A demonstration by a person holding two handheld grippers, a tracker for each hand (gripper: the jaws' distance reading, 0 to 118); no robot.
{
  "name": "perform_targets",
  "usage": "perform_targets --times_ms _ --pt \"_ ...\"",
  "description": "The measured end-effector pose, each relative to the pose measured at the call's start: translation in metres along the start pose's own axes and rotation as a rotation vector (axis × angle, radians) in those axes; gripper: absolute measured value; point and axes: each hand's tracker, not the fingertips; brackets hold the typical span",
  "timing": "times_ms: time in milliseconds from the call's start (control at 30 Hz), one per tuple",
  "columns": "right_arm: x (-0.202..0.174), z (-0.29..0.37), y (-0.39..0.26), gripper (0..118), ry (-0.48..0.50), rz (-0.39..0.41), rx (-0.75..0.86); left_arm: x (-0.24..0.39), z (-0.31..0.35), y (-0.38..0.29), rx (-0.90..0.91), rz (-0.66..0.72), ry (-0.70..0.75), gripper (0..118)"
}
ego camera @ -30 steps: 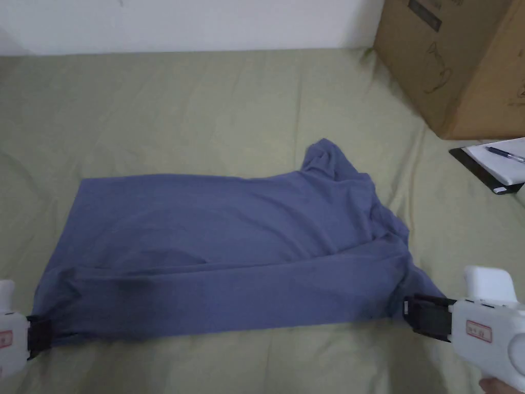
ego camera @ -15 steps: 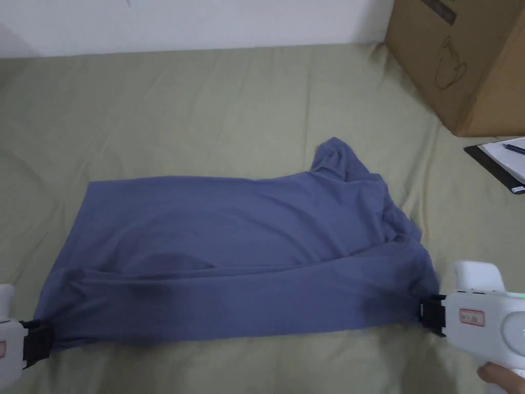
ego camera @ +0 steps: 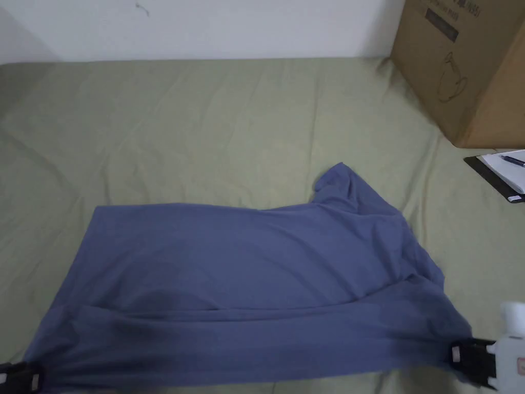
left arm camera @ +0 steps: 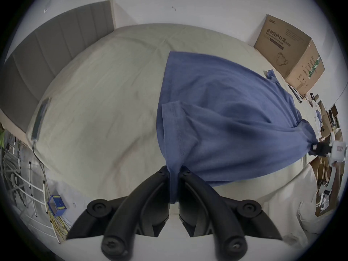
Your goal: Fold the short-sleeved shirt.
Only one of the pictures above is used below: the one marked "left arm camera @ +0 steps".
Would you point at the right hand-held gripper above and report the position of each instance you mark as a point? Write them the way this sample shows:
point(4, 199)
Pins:
point(339, 148)

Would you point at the brown cardboard carton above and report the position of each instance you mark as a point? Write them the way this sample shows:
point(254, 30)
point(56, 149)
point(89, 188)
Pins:
point(285, 50)

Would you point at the blue shirt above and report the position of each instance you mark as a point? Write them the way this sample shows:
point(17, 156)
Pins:
point(217, 118)

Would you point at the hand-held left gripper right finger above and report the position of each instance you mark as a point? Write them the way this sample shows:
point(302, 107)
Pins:
point(198, 200)

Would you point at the bed with beige sheet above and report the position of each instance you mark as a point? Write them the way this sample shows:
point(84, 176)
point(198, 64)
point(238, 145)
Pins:
point(108, 105)

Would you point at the white metal rack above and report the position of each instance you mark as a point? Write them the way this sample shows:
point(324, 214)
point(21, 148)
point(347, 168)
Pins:
point(43, 192)

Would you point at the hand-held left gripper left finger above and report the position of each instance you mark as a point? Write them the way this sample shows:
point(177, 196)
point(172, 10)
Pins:
point(152, 200)

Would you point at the small blue box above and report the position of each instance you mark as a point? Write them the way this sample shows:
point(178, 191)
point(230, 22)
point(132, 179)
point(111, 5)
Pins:
point(57, 207)

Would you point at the grey padded headboard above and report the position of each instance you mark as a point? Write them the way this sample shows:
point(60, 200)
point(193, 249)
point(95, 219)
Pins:
point(40, 64)

